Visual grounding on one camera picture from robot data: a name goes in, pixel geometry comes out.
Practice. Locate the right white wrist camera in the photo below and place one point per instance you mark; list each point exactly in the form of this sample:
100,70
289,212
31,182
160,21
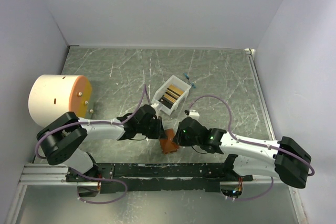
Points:
192,113

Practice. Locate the white corner bracket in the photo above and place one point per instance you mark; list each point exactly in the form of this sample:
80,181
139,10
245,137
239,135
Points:
249,51

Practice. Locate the brown leather card holder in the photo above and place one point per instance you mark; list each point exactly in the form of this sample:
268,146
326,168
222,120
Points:
167,145

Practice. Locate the white card tray box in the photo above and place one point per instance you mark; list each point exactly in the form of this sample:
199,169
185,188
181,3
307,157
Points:
177,82

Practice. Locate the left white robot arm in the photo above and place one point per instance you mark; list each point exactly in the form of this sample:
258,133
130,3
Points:
59,142

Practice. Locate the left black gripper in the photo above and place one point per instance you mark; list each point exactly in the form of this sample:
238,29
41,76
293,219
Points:
159,132

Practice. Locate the blue pen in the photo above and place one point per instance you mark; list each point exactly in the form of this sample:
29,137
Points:
189,80

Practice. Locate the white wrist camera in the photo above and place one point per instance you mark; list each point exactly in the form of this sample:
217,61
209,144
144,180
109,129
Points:
157,107
192,113

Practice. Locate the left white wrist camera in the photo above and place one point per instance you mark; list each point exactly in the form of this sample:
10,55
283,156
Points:
157,107

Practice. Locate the aluminium frame rail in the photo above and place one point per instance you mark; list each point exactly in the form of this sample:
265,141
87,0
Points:
44,174

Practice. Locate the white cylinder with orange lid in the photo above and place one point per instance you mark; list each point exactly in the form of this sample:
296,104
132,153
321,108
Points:
53,95

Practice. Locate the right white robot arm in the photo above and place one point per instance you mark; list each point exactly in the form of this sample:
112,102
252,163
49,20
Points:
284,159

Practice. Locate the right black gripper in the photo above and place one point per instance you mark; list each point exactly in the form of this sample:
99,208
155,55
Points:
178,138

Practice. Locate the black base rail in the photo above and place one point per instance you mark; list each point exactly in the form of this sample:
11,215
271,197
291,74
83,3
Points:
169,177

